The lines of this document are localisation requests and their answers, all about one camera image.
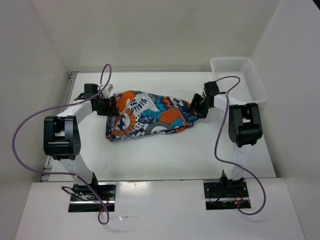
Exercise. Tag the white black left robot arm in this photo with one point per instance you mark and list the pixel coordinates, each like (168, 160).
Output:
(62, 141)

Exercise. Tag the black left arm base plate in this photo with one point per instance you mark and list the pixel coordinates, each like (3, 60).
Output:
(83, 200)

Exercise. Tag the white plastic basket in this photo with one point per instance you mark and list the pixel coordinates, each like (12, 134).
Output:
(239, 75)

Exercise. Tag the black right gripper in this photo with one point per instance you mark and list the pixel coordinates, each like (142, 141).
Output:
(196, 98)

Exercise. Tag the colourful patterned shorts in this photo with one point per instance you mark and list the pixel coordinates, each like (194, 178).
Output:
(142, 114)

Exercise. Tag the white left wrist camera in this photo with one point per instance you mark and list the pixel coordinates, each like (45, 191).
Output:
(106, 91)

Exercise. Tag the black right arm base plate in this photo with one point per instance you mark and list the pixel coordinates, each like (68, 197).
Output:
(225, 194)

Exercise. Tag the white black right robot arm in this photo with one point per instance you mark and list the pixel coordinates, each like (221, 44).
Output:
(244, 128)

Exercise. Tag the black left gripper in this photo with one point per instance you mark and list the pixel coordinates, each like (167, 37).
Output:
(110, 110)

